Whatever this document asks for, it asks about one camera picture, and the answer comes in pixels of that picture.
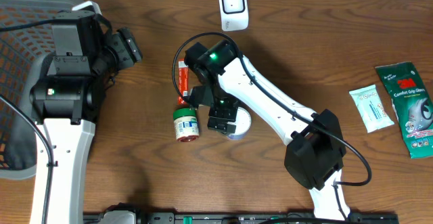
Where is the green 3M gloves package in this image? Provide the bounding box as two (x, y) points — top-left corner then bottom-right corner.
(375, 62), (432, 159)

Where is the black mounting rail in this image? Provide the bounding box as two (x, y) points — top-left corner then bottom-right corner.
(83, 211), (400, 224)

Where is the green lid jar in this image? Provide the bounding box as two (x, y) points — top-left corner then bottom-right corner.
(173, 108), (200, 142)

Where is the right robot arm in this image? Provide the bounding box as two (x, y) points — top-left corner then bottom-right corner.
(185, 39), (350, 221)

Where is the mint green wipes pack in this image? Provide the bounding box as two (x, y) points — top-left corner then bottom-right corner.
(349, 85), (394, 133)

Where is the black right camera cable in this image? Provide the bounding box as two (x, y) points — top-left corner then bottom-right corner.
(171, 31), (373, 222)

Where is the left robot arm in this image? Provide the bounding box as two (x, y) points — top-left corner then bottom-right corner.
(30, 10), (143, 223)

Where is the black left camera cable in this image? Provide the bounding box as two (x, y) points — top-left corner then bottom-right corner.
(0, 19), (58, 224)

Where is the red box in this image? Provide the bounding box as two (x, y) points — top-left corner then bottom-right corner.
(178, 59), (189, 105)

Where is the white barcode scanner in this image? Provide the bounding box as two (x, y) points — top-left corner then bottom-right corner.
(219, 0), (249, 32)

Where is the white cotton swab tub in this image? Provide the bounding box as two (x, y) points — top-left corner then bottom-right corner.
(227, 107), (252, 140)

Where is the black camera cable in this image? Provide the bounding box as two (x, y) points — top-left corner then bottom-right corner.
(171, 31), (373, 222)
(0, 19), (58, 224)

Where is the grey plastic shopping basket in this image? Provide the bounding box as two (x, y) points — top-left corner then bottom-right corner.
(1, 0), (83, 180)

